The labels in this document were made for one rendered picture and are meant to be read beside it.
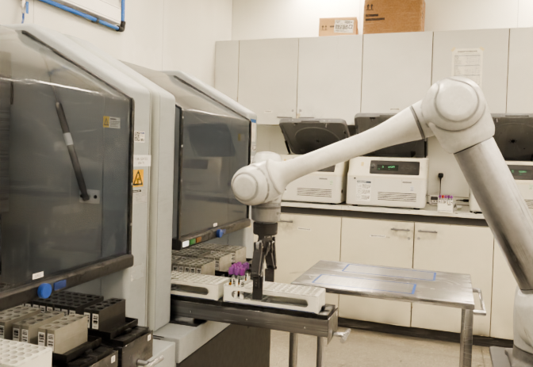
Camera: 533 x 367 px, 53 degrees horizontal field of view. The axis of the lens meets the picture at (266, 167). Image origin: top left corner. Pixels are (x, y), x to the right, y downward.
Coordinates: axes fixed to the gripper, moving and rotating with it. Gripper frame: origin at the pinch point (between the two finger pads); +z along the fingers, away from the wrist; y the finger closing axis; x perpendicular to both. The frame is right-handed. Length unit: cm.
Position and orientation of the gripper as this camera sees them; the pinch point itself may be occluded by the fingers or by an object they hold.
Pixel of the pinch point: (263, 288)
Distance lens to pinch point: 166.2
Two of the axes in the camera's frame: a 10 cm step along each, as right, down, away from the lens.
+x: -9.4, -0.4, 3.3
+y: 3.3, -0.2, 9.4
